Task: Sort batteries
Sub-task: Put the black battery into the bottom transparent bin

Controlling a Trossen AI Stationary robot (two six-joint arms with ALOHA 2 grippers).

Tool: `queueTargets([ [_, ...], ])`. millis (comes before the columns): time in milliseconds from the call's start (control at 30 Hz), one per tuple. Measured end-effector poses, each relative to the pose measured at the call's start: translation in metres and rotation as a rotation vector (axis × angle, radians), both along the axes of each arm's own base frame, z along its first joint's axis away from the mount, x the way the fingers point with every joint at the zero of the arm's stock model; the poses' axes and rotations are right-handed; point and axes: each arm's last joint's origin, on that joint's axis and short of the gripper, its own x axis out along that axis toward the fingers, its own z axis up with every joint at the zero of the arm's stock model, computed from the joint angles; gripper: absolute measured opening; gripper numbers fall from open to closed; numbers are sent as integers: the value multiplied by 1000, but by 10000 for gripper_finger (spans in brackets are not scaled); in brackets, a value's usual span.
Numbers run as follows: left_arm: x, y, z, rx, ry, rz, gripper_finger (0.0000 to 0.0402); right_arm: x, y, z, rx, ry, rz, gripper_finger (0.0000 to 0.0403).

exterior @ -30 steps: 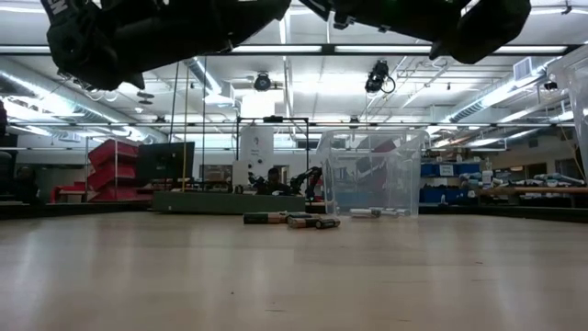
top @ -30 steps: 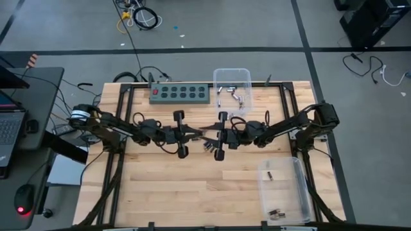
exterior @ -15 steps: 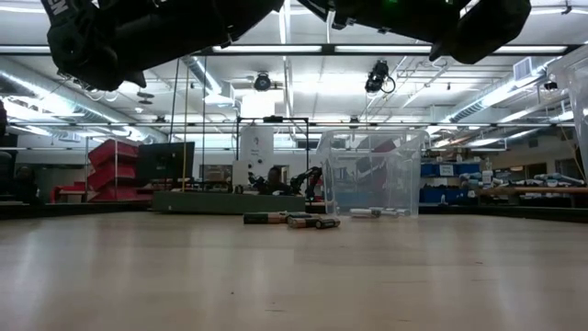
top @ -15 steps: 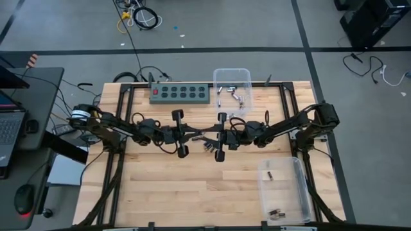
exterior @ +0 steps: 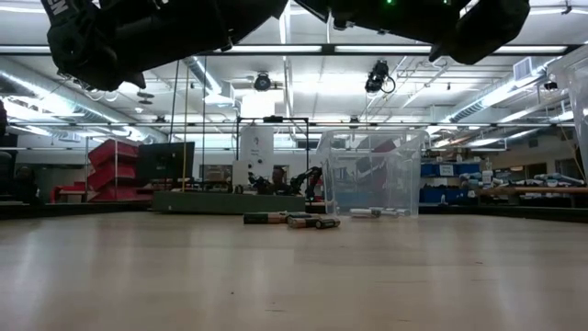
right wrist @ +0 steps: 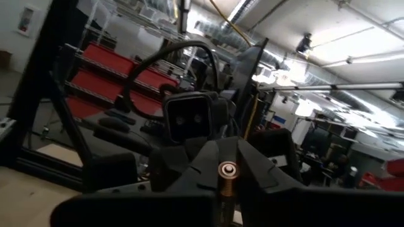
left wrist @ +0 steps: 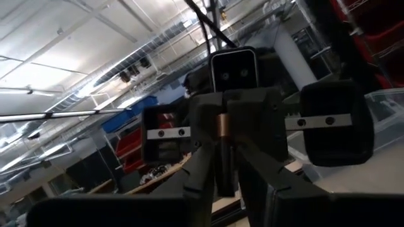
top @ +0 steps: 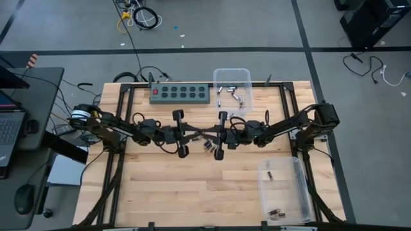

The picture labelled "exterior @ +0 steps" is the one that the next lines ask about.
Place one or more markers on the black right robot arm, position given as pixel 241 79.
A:
pixel 482 27

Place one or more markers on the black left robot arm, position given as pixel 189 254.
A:
pixel 82 50

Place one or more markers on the wooden workbench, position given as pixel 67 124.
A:
pixel 528 190

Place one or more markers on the black table frame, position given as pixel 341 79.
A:
pixel 69 209

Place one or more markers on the background black robot arm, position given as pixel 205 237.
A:
pixel 257 182
pixel 308 177

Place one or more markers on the black overhead camera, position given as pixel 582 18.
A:
pixel 377 73

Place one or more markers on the black monitor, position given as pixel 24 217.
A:
pixel 165 161

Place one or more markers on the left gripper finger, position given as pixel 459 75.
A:
pixel 259 11

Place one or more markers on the red storage bin rack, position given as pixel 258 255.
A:
pixel 110 174

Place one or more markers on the blue storage bin shelf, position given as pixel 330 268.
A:
pixel 432 170

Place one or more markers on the clear plastic bin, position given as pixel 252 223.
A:
pixel 349 184

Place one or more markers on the white ceiling vent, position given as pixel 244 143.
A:
pixel 523 69

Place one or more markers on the person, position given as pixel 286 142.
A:
pixel 278 177
pixel 26 184

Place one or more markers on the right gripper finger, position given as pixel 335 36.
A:
pixel 321 7

